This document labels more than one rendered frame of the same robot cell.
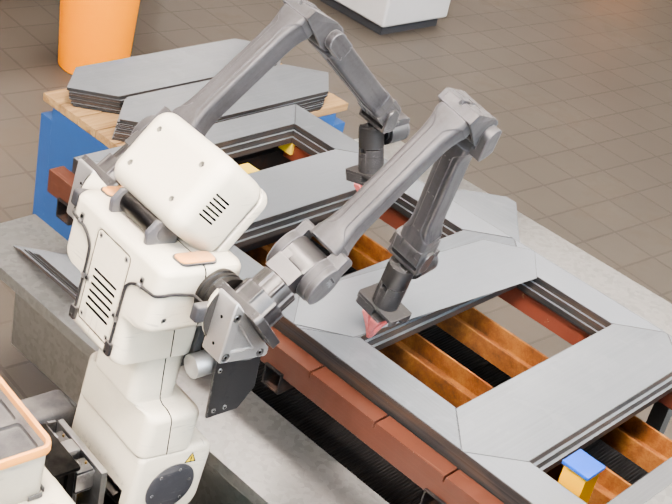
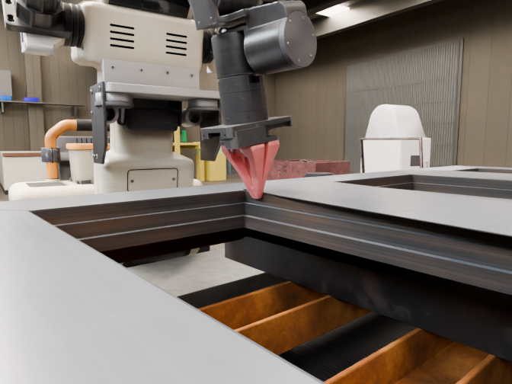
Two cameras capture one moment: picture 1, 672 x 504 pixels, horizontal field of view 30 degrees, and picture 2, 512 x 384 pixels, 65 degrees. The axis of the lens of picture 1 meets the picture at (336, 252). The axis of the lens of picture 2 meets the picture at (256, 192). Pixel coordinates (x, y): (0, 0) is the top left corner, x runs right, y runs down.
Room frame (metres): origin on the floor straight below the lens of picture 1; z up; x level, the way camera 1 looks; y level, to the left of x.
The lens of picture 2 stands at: (2.26, -0.62, 0.93)
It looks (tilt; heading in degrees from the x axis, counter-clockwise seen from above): 7 degrees down; 102
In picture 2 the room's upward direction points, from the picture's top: straight up
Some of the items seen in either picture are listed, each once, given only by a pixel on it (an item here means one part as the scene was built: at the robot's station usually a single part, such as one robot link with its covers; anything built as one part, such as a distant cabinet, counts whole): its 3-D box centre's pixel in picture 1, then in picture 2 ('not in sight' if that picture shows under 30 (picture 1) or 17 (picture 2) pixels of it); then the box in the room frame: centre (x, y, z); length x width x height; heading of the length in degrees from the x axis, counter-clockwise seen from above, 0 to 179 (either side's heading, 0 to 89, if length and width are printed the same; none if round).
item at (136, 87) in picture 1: (204, 88); not in sight; (3.23, 0.47, 0.82); 0.80 x 0.40 x 0.06; 142
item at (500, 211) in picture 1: (474, 206); not in sight; (3.00, -0.33, 0.77); 0.45 x 0.20 x 0.04; 52
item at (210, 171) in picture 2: not in sight; (186, 138); (-1.69, 9.32, 1.07); 1.66 x 1.48 x 2.14; 136
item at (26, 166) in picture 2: not in sight; (46, 169); (-3.84, 6.81, 0.38); 2.02 x 1.64 x 0.76; 136
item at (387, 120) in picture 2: not in sight; (395, 155); (3.04, 5.65, 0.74); 0.83 x 0.68 x 1.49; 135
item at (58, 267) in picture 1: (84, 274); not in sight; (2.36, 0.55, 0.70); 0.39 x 0.12 x 0.04; 52
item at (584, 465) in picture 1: (582, 467); not in sight; (1.86, -0.54, 0.88); 0.06 x 0.06 x 0.02; 52
